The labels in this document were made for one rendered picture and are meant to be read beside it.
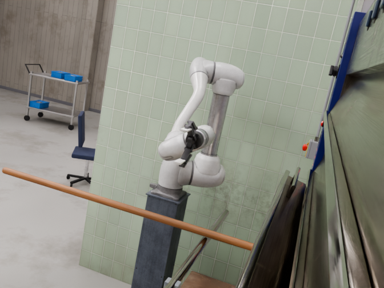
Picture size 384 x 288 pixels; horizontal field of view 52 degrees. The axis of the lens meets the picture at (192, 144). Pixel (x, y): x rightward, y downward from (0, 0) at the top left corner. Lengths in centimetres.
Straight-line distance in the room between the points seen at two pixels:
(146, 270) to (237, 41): 159
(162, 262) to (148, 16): 167
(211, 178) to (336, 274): 214
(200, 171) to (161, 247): 53
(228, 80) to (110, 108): 111
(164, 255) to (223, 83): 109
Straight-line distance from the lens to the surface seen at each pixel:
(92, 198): 173
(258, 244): 99
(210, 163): 237
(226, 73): 230
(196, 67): 226
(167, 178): 237
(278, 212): 131
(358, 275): 28
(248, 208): 284
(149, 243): 253
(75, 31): 1079
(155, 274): 260
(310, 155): 235
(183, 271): 134
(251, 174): 277
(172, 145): 189
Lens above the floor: 184
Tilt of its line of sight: 12 degrees down
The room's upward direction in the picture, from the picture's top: 11 degrees clockwise
